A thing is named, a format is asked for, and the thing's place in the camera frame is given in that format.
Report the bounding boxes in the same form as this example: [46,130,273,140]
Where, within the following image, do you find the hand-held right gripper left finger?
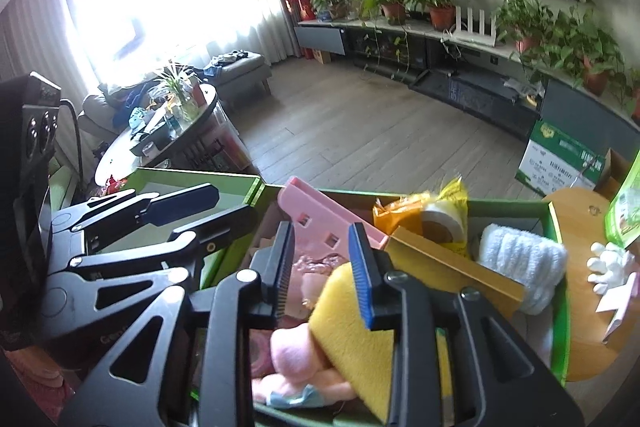
[59,222,297,427]

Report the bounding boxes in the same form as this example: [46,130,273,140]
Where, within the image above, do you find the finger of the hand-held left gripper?
[50,183,221,254]
[42,204,259,339]

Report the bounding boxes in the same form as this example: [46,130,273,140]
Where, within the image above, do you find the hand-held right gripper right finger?
[348,222,586,427]

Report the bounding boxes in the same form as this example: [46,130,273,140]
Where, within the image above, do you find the yellow sponge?
[307,264,453,425]

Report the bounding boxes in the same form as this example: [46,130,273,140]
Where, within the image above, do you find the green cardboard box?
[190,181,572,427]

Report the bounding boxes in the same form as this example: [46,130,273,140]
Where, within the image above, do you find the green box lid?
[50,166,264,288]

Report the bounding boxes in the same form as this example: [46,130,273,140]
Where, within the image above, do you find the orange packet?
[372,194,431,236]

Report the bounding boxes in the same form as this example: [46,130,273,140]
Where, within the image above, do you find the pink plastic tray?
[277,177,389,253]

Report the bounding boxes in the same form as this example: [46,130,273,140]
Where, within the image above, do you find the oval glass coffee table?
[94,82,252,188]

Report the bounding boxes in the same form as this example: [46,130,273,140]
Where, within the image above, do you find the grey sofa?
[77,79,166,138]

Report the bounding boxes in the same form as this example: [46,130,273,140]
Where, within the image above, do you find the pink baby doll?
[250,252,361,409]

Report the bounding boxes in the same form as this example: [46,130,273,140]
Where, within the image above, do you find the tape roll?
[421,202,467,244]

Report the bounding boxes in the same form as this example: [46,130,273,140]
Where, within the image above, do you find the green plant in glass vase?
[152,59,202,121]

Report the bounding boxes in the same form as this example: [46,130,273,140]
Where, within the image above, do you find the yellow plastic bag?
[434,177,472,258]

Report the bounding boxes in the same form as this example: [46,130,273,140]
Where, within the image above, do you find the grey ottoman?
[200,51,274,100]

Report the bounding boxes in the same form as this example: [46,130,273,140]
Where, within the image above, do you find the white towel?
[475,223,569,316]

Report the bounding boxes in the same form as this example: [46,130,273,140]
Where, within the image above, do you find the round wooden table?
[542,187,640,383]

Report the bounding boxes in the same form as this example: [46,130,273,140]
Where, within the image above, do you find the grey television cabinet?
[294,18,640,142]

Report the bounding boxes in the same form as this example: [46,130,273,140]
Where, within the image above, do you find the green and white carton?
[516,119,609,198]

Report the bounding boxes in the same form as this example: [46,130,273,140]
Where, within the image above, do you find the white glove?
[586,242,637,296]

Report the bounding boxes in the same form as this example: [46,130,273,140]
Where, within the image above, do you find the white paper sheet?
[595,272,640,344]

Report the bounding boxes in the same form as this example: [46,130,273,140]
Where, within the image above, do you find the green snack bag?
[604,187,640,249]

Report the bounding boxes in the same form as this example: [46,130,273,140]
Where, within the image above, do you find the white picket fence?
[454,5,497,48]

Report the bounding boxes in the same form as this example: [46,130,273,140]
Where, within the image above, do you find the brown cardboard box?
[597,148,634,200]

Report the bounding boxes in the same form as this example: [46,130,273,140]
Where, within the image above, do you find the black cable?
[59,99,87,208]

